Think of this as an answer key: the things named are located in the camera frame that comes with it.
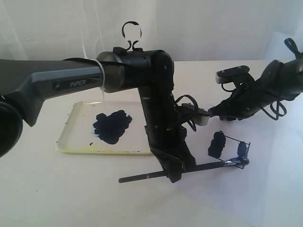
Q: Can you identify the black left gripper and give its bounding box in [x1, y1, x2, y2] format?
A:
[144, 125, 196, 183]

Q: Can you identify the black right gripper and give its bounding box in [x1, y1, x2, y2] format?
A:
[208, 88, 261, 121]

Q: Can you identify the black paintbrush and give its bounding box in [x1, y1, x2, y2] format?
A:
[118, 158, 250, 184]

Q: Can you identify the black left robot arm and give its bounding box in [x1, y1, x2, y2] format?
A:
[0, 47, 196, 182]

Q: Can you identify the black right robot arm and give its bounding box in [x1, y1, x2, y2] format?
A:
[208, 38, 303, 121]

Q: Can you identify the white paint tray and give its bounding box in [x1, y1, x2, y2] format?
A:
[56, 101, 151, 155]

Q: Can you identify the white paper with square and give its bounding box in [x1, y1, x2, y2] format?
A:
[144, 98, 303, 227]

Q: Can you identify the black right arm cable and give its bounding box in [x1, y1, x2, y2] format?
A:
[261, 99, 287, 121]

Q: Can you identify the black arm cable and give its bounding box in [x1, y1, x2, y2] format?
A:
[261, 99, 287, 121]
[121, 21, 143, 52]

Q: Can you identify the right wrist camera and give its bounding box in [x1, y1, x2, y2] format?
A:
[215, 65, 250, 84]

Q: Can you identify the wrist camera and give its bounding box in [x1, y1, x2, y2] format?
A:
[181, 103, 210, 126]
[215, 65, 250, 84]

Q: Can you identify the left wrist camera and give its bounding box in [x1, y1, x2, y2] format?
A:
[181, 103, 210, 126]

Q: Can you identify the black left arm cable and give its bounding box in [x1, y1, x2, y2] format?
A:
[121, 21, 143, 52]

